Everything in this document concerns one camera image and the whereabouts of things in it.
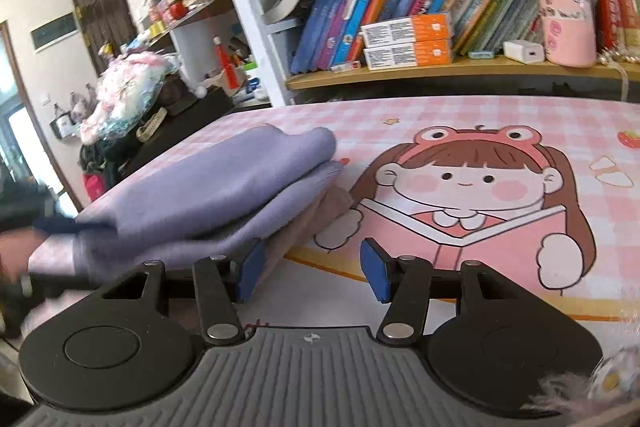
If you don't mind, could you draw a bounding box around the white wooden bookshelf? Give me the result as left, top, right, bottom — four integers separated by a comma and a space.
232, 0, 639, 106

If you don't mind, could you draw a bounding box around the white power adapter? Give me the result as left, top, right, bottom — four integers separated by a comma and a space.
502, 40, 546, 65

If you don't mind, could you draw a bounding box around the person's left hand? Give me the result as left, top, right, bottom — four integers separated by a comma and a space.
0, 228, 47, 282

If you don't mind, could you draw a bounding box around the upper orange white box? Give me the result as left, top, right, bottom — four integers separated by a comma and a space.
361, 13, 454, 48

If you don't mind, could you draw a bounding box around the pink checkered table mat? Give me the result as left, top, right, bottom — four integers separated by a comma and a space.
49, 95, 640, 358

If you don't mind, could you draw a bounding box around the red tassel ornament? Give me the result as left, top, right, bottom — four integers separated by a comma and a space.
214, 36, 241, 92

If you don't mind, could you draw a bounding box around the black side box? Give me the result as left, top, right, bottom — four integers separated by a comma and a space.
120, 88, 233, 179

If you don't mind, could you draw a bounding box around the pink sticker cup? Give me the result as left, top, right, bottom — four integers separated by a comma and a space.
539, 0, 597, 68

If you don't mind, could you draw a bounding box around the pink plush bundle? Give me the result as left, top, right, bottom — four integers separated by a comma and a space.
79, 51, 179, 145

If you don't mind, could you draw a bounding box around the purple and pink sweater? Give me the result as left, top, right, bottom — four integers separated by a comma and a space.
27, 123, 354, 287

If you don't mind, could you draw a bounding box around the lower orange white box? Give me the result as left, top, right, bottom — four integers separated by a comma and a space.
363, 40, 452, 70

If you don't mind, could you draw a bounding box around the orange white box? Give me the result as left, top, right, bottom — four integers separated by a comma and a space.
363, 40, 452, 70
361, 13, 454, 48

